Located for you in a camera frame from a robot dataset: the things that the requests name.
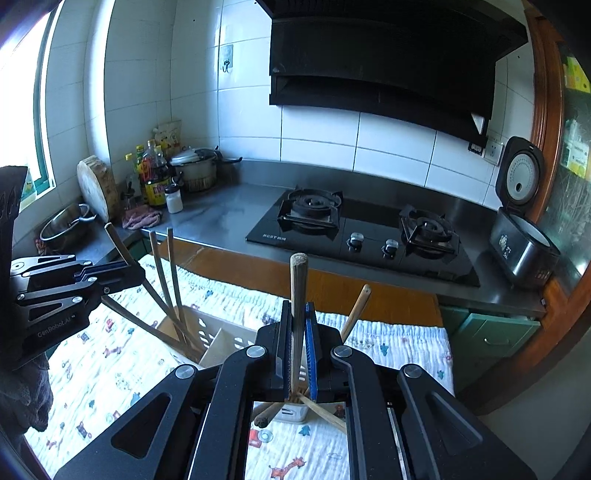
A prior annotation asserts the round wooden cutting board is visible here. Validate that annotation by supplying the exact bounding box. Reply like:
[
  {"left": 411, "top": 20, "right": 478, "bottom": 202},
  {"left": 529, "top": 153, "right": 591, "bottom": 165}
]
[{"left": 76, "top": 155, "right": 118, "bottom": 222}]

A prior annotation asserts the white wall socket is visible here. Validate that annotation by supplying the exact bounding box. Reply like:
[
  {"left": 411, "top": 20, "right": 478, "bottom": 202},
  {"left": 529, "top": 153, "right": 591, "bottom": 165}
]
[{"left": 484, "top": 135, "right": 505, "bottom": 166}]

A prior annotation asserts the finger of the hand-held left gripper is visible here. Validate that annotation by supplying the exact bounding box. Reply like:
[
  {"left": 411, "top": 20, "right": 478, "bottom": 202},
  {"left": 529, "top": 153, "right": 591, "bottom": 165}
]
[
  {"left": 18, "top": 273, "right": 147, "bottom": 324},
  {"left": 10, "top": 255, "right": 145, "bottom": 282}
]

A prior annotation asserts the window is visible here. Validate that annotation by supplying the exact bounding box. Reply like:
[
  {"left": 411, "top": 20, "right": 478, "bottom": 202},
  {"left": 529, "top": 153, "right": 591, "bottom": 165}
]
[{"left": 0, "top": 9, "right": 61, "bottom": 204}]

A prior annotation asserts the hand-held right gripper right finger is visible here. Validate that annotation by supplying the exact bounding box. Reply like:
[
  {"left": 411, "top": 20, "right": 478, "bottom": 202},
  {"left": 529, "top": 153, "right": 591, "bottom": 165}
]
[{"left": 304, "top": 302, "right": 539, "bottom": 480}]

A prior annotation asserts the green cabinet door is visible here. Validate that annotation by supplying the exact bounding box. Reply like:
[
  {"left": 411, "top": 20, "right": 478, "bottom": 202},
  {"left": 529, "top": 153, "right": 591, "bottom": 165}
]
[{"left": 438, "top": 305, "right": 541, "bottom": 365}]

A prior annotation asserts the detergent jug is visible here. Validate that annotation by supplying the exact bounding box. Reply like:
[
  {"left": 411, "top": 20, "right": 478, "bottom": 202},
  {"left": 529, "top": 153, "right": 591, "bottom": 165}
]
[{"left": 21, "top": 168, "right": 38, "bottom": 206}]

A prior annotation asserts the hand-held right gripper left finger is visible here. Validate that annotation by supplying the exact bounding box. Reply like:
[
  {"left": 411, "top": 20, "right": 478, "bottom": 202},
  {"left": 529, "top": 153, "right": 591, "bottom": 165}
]
[{"left": 53, "top": 300, "right": 294, "bottom": 480}]

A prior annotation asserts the yellow box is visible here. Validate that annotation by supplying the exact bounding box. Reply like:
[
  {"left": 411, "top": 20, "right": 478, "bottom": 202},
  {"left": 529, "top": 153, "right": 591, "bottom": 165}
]
[{"left": 564, "top": 58, "right": 591, "bottom": 93}]

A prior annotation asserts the black gas stove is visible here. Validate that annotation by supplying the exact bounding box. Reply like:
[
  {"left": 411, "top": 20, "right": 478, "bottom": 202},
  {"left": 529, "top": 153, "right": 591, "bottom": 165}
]
[{"left": 245, "top": 186, "right": 481, "bottom": 288}]

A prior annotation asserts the pink rag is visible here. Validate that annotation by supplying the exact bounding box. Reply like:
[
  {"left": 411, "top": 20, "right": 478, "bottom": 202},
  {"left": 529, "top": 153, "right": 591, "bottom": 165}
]
[{"left": 121, "top": 206, "right": 163, "bottom": 230}]

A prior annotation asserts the person's left forearm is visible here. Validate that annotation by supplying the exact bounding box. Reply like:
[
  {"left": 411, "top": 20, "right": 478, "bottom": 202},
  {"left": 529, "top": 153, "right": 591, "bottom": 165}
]
[{"left": 0, "top": 351, "right": 51, "bottom": 435}]

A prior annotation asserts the white printed cloth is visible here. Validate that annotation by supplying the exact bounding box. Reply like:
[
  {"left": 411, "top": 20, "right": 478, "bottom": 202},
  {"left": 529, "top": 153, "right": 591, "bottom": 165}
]
[{"left": 23, "top": 254, "right": 455, "bottom": 480}]

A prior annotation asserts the white plastic utensil holder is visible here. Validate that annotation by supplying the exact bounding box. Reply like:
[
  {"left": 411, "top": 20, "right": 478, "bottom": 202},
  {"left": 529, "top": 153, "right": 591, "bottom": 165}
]
[{"left": 154, "top": 305, "right": 310, "bottom": 424}]

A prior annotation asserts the yellow-capped bottle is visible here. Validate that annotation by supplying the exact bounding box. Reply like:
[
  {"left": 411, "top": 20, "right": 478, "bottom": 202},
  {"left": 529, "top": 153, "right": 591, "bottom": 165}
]
[
  {"left": 124, "top": 154, "right": 139, "bottom": 195},
  {"left": 134, "top": 144, "right": 147, "bottom": 204}
]

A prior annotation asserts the white jar with black lid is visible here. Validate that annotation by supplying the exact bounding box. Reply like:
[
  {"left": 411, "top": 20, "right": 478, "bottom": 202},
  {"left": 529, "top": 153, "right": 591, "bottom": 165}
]
[{"left": 165, "top": 183, "right": 184, "bottom": 214}]

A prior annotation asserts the metal pan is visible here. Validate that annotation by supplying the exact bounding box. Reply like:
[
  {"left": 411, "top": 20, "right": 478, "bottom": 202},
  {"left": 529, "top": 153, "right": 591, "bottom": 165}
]
[{"left": 39, "top": 203, "right": 98, "bottom": 252}]

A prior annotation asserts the wooden glass cabinet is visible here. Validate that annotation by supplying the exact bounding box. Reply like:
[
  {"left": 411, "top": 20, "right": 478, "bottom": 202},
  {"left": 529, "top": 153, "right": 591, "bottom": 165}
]
[{"left": 524, "top": 0, "right": 591, "bottom": 402}]

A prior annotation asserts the metal pot with lid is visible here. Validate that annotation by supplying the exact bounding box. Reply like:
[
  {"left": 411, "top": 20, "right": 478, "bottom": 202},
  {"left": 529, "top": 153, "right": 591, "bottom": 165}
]
[{"left": 170, "top": 145, "right": 243, "bottom": 192}]

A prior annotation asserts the black rice cooker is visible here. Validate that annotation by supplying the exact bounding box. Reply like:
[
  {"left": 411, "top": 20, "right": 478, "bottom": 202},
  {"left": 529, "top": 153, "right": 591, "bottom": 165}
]
[{"left": 489, "top": 135, "right": 561, "bottom": 291}]

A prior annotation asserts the printed food bag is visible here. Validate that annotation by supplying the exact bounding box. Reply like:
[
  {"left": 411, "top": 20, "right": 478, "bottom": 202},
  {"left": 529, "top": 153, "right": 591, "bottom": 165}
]
[{"left": 152, "top": 120, "right": 183, "bottom": 158}]

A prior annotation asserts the black range hood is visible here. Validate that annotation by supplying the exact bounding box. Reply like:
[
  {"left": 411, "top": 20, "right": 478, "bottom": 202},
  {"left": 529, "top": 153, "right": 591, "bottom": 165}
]
[{"left": 256, "top": 0, "right": 529, "bottom": 144}]

